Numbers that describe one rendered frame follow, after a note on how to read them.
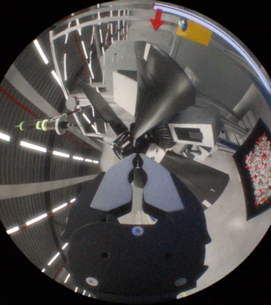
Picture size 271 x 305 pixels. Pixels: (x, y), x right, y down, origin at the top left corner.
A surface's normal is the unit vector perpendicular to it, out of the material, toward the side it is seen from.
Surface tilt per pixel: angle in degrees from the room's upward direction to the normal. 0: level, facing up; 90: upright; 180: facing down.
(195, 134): 50
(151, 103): 20
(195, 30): 90
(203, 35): 90
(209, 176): 44
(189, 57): 90
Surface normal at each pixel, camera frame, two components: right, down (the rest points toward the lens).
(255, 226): -0.99, -0.12
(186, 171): -0.63, -0.01
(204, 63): -0.09, 0.91
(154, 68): -0.95, 0.18
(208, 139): -0.70, 0.62
